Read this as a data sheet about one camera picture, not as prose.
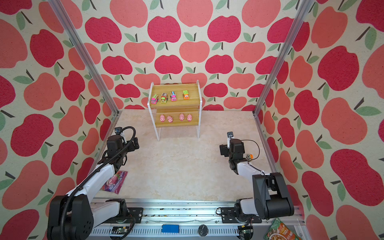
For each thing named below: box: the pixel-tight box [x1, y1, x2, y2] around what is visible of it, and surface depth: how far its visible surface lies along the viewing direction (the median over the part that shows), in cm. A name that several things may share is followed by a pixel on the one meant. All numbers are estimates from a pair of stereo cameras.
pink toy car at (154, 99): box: [151, 93, 160, 105], surface depth 80 cm
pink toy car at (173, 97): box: [170, 91, 178, 102], surface depth 82 cm
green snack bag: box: [264, 218, 302, 240], surface depth 70 cm
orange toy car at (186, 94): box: [183, 90, 190, 100], surface depth 83 cm
